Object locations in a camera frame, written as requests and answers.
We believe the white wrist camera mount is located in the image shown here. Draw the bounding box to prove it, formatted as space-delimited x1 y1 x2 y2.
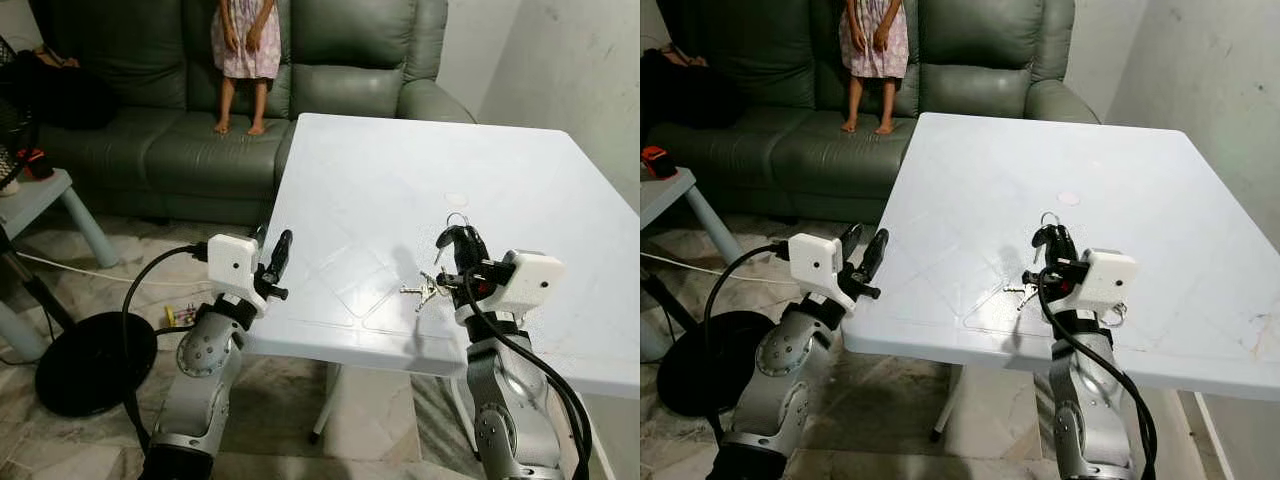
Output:
1065 248 1141 316
788 233 847 311
207 233 269 316
487 250 566 321

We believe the white floor cable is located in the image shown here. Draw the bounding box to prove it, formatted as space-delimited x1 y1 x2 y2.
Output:
640 251 793 287
14 250 213 292

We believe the child in pink dress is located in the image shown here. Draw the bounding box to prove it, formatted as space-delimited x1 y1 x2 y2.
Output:
209 0 282 137
838 0 912 136

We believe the white plastic table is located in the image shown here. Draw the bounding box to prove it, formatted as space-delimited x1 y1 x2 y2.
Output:
842 112 1280 480
243 112 641 480

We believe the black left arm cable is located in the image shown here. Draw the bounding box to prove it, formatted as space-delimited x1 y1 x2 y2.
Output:
702 243 792 443
119 243 211 453

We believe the black standing fan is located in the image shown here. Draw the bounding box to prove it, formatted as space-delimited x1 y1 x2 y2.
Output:
640 270 777 419
0 38 160 419

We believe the black bag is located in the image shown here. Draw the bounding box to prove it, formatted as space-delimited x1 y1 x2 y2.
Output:
12 48 117 132
640 48 714 141

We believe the small grey side table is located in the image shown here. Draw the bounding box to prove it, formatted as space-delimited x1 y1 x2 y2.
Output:
0 168 122 363
640 168 747 363

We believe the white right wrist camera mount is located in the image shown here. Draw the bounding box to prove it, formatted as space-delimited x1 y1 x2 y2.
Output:
1065 248 1141 316
487 250 566 321

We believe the green leather sofa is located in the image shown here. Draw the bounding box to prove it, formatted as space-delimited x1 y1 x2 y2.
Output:
28 0 477 227
645 0 1101 225

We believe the red and black gadget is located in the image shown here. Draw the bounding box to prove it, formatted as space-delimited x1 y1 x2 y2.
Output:
642 146 680 180
18 148 55 182

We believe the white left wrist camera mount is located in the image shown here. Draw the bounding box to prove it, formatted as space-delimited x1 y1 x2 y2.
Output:
207 233 269 316
788 233 847 311

